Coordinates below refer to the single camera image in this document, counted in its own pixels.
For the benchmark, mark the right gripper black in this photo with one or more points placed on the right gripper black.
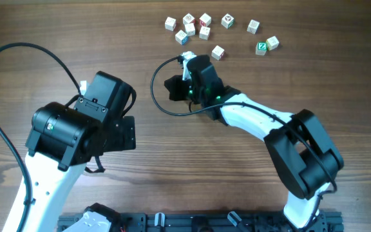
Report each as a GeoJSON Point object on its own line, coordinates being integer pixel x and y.
{"type": "Point", "coordinates": [175, 91]}

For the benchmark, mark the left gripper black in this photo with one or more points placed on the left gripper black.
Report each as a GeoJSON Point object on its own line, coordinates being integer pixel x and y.
{"type": "Point", "coordinates": [124, 133]}

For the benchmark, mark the white block red Y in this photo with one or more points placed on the white block red Y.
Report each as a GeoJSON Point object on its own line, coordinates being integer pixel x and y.
{"type": "Point", "coordinates": [217, 52]}

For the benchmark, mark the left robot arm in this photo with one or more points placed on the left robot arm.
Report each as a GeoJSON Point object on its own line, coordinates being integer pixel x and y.
{"type": "Point", "coordinates": [64, 138]}

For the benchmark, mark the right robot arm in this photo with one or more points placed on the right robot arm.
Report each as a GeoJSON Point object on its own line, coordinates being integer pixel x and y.
{"type": "Point", "coordinates": [305, 157]}

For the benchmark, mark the white block red A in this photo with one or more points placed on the white block red A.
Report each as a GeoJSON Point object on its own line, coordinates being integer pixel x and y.
{"type": "Point", "coordinates": [204, 32]}

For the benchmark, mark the white block left edge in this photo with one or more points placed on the white block left edge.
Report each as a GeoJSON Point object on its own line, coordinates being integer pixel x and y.
{"type": "Point", "coordinates": [181, 37]}

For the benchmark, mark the white block animal picture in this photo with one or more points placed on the white block animal picture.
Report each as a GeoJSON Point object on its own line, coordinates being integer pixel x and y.
{"type": "Point", "coordinates": [190, 29]}

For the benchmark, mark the white block green Z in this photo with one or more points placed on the white block green Z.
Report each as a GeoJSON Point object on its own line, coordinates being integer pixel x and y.
{"type": "Point", "coordinates": [261, 48]}

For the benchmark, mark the white block green J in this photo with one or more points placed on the white block green J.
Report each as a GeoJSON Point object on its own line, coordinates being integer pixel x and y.
{"type": "Point", "coordinates": [227, 21]}

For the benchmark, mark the white block red side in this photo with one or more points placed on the white block red side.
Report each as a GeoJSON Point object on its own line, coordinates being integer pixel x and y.
{"type": "Point", "coordinates": [188, 19]}

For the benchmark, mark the white block plain far left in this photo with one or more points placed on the white block plain far left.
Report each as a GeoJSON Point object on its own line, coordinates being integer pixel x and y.
{"type": "Point", "coordinates": [170, 24]}

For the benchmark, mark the white block blue X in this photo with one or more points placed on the white block blue X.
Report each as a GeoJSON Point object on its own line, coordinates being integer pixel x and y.
{"type": "Point", "coordinates": [253, 26]}

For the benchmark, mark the white block yellow turtle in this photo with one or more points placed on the white block yellow turtle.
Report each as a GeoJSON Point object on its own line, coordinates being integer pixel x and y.
{"type": "Point", "coordinates": [272, 43]}

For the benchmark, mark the white block red frame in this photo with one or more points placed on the white block red frame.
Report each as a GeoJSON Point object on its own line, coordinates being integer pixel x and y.
{"type": "Point", "coordinates": [205, 20]}

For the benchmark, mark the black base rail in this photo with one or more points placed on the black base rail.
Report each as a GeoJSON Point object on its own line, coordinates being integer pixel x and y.
{"type": "Point", "coordinates": [257, 222]}

